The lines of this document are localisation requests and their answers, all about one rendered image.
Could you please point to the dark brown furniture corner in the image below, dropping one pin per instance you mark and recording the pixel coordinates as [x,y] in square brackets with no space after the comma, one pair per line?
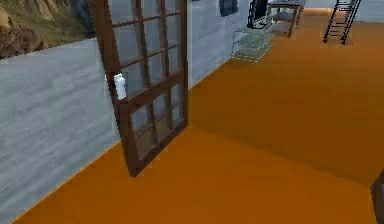
[379,196]

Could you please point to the brown glass-paned room door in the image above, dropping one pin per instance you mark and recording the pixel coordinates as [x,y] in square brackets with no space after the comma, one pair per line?
[126,100]

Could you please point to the glass shelf television stand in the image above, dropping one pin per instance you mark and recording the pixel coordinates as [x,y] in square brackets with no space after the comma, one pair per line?
[252,42]

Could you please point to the black television set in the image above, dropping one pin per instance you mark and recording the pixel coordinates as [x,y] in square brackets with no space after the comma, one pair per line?
[257,11]

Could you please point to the brown wooden side table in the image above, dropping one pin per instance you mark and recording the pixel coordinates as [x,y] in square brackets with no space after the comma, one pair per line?
[289,13]

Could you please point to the black ladder shelf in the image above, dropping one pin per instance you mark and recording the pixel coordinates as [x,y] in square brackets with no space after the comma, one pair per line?
[341,20]

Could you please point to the dark blue wall picture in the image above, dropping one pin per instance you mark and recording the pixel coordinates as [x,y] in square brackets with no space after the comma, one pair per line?
[228,7]

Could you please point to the landscape wall picture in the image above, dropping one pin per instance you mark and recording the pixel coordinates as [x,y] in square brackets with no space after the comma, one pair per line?
[30,23]

